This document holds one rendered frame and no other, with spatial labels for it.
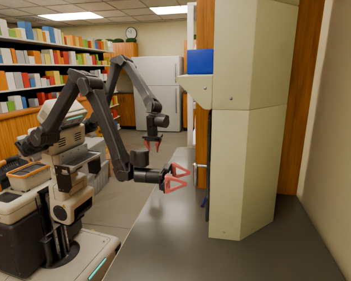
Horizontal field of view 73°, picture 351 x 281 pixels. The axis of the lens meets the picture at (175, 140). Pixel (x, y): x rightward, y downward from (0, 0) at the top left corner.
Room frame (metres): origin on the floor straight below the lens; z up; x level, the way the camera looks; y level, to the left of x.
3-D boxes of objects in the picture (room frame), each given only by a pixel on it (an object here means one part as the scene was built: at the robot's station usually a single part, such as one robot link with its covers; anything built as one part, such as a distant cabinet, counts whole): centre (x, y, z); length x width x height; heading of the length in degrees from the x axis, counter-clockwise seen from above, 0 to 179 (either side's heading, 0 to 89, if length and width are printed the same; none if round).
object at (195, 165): (0.78, -0.09, 1.17); 0.05 x 0.03 x 0.10; 79
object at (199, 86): (0.89, -0.09, 1.46); 0.32 x 0.11 x 0.10; 169
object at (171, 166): (0.84, -0.01, 1.15); 0.09 x 0.07 x 0.07; 79
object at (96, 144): (2.83, 1.18, 0.49); 0.60 x 0.42 x 0.33; 169
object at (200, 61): (0.99, -0.11, 1.56); 0.10 x 0.10 x 0.09; 79
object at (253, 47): (0.86, -0.27, 1.33); 0.32 x 0.25 x 0.77; 169
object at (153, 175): (0.82, 0.07, 1.15); 0.10 x 0.07 x 0.07; 169
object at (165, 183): (0.77, 0.01, 1.15); 0.09 x 0.07 x 0.07; 79
